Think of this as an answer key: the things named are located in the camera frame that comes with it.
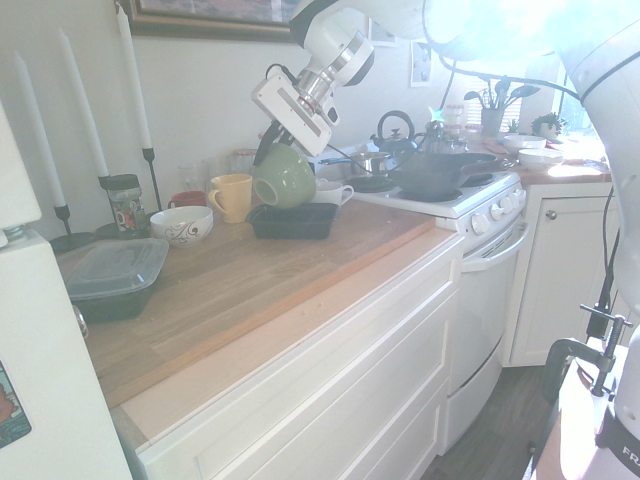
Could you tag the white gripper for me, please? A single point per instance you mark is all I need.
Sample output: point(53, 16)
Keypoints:
point(292, 112)

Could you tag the green ceramic bowl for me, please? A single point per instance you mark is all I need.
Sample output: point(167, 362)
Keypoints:
point(285, 175)

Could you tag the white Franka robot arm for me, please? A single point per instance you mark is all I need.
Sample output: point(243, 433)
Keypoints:
point(340, 45)

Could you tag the glass jar with checkered lid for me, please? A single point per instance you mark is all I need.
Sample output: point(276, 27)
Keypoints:
point(454, 114)
point(473, 131)
point(245, 160)

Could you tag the clear drinking glass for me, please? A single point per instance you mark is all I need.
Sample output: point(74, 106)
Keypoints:
point(217, 167)
point(191, 177)

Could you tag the yellow ceramic mug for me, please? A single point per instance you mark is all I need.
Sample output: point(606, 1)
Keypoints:
point(232, 197)

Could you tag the white ceramic mug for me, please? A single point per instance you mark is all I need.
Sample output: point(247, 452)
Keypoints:
point(332, 192)

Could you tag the black open plastic tray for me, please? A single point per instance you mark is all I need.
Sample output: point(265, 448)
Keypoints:
point(295, 222)

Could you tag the red ceramic mug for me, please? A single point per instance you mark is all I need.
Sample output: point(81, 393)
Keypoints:
point(189, 199)

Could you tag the black kettle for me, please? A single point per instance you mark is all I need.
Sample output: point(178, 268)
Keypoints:
point(397, 137)

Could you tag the white bowl with swirl pattern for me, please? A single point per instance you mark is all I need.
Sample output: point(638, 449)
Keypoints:
point(177, 227)

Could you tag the white taper candle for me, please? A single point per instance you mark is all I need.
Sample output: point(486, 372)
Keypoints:
point(134, 85)
point(40, 135)
point(82, 105)

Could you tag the glass french press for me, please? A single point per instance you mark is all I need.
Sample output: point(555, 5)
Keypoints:
point(434, 136)

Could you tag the spice jar with black lid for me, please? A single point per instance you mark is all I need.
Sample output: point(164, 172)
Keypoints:
point(127, 205)

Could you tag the large wooden butcher board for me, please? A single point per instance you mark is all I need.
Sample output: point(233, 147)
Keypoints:
point(235, 300)

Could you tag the black kitchen spatula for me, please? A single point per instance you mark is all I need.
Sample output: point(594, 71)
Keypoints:
point(475, 96)

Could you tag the black container with clear lid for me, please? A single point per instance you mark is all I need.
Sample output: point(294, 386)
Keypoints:
point(112, 280)

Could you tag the pale green utensil crock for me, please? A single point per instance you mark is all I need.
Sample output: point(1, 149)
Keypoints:
point(492, 122)

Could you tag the white drawer cabinet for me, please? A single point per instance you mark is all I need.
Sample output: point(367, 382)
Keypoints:
point(320, 380)

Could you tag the white serving bowl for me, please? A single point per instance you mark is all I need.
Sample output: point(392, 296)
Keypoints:
point(522, 141)
point(540, 157)

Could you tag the white kitchen stove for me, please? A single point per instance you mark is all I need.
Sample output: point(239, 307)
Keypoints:
point(480, 280)

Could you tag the black kitchen spoon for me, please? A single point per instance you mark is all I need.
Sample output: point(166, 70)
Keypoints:
point(522, 92)

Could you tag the small succulent in white pot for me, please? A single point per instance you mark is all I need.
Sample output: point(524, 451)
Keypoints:
point(546, 124)

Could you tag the white cabinet with round knob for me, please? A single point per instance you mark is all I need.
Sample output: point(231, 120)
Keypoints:
point(565, 280)

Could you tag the colourful fridge magnet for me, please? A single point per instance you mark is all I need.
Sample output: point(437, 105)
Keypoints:
point(11, 410)

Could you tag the dark metal C-clamp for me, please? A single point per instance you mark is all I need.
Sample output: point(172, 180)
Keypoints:
point(602, 350)

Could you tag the white robot mounting table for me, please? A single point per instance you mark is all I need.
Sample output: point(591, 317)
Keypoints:
point(565, 430)

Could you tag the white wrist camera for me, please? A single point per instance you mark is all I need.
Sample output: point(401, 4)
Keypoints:
point(333, 116)

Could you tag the framed picture with wooden frame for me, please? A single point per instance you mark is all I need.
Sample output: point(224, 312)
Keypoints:
point(210, 27)

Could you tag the paper sheet on wall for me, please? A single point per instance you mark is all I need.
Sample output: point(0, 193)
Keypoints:
point(384, 34)
point(421, 64)

